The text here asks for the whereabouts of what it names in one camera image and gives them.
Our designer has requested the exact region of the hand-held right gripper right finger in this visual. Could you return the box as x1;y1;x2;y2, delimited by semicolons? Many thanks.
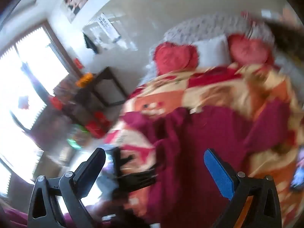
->
204;149;285;228

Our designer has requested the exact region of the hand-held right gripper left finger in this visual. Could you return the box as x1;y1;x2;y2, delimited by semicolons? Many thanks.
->
28;148;106;228

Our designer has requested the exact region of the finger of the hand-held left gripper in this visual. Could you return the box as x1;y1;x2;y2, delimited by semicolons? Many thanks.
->
120;154;136;170
122;167;158;192

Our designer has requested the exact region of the maroon knitted sweater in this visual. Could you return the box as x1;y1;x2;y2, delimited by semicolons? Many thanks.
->
120;106;294;228

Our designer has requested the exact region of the red box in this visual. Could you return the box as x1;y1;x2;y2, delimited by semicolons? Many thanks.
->
84;112;112;133

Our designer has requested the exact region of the orange cream printed blanket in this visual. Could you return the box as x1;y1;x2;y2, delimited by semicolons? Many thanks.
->
104;63;304;219

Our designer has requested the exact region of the orange flower bunch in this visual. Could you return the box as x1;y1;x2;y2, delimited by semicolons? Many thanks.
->
75;72;94;87

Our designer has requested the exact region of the dark wooden table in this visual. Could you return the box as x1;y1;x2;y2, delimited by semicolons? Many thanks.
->
74;66;129;126

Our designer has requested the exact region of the red heart pillow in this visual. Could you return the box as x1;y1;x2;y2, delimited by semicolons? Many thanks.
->
228;34;275;64
153;41;199;75

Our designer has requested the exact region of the black hanging object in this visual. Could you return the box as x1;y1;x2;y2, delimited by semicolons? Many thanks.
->
83;32;99;54

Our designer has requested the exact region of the white pillow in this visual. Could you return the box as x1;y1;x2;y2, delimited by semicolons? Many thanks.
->
191;34;232;67

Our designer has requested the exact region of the window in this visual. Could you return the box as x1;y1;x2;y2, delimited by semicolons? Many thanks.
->
0;21;81;186

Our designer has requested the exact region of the grey patterned headboard cloth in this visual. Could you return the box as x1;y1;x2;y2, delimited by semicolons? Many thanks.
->
163;12;276;53

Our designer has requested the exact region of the dark blurred object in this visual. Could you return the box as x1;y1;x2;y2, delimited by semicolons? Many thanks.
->
261;9;304;60

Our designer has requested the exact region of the white wall calendar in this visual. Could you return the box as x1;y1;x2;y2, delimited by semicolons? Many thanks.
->
82;13;123;44

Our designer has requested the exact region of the wall poster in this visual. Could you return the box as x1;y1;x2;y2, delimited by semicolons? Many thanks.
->
60;0;93;24

